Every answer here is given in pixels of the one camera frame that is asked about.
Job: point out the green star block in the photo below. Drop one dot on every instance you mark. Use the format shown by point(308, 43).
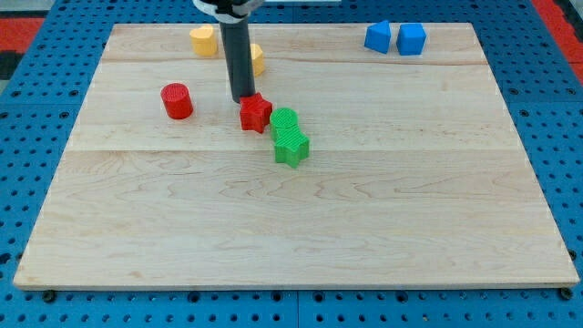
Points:
point(291, 146)

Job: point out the red star block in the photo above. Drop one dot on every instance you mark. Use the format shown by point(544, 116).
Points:
point(255, 112)

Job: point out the blue triangle block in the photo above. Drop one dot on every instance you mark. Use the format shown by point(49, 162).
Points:
point(378, 37)

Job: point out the green cylinder block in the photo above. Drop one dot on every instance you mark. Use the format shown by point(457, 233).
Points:
point(282, 119)

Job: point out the wooden board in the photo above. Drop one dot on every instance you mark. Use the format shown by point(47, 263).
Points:
point(416, 177)

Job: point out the yellow hexagon block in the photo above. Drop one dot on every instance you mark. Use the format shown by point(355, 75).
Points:
point(257, 60)

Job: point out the red cylinder block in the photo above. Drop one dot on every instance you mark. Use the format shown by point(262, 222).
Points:
point(176, 101)

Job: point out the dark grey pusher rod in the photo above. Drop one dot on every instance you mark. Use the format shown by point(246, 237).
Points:
point(237, 48)

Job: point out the yellow heart block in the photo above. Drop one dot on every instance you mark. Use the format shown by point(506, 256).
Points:
point(204, 40)

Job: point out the blue cube block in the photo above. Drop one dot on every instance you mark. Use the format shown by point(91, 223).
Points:
point(411, 38)

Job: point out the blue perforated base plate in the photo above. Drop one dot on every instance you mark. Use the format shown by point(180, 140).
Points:
point(38, 109)

